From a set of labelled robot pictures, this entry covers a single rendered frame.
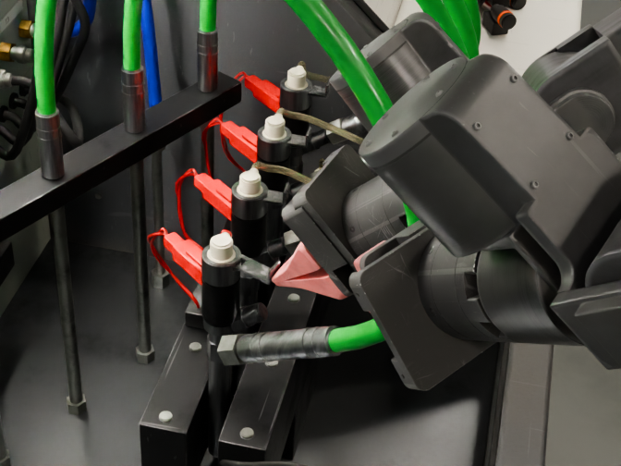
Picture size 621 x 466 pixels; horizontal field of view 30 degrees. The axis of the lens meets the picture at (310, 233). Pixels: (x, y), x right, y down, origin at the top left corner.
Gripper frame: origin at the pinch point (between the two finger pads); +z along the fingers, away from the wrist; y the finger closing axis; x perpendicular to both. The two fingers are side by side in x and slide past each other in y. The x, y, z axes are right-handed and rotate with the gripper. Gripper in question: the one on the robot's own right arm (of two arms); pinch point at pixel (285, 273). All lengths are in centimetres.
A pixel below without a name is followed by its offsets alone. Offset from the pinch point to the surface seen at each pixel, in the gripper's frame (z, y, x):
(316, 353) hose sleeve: -8.4, -2.0, 10.1
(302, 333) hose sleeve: -7.9, -0.7, 9.4
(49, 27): 6.4, 23.3, -3.7
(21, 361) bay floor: 42.4, 2.5, -5.3
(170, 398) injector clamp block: 15.7, -3.8, 3.1
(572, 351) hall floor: 80, -83, -123
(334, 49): -22.8, 12.0, 9.4
